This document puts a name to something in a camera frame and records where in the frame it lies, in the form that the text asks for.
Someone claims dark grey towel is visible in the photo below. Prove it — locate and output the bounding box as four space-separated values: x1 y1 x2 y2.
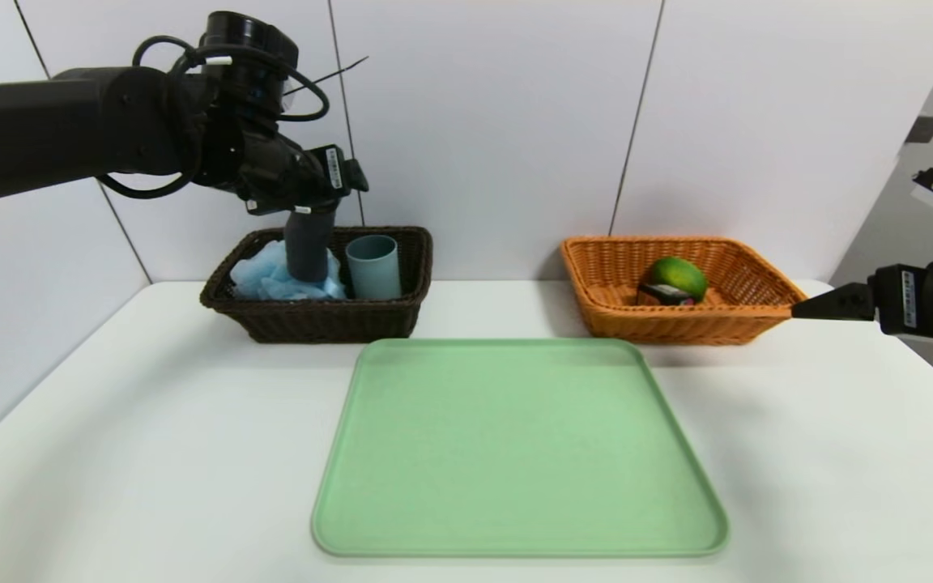
283 206 339 283

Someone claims black gum box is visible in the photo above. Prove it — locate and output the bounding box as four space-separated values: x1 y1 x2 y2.
637 282 698 307

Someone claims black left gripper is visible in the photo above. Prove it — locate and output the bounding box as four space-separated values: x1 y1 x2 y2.
275 143 370 216

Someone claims light blue bath loofah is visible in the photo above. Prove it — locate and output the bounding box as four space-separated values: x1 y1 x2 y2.
229 240 348 302

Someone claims orange wicker basket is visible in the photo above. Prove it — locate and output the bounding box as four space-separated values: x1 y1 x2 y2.
560 235 810 347

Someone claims dark brown wicker basket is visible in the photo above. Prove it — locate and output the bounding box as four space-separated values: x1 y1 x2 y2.
199 226 435 344

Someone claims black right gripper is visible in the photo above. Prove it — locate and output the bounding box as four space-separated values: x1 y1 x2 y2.
791 245 933 343

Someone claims blue-grey plastic cup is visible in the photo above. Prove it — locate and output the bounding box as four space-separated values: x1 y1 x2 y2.
345 234 403 300

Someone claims green lime fruit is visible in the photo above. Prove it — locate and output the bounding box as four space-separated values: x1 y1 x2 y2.
649 256 709 302

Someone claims black left camera cable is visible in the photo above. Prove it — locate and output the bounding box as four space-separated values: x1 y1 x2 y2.
133 35 330 122

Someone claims light green plastic tray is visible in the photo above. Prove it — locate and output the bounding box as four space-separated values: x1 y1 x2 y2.
311 338 731 558

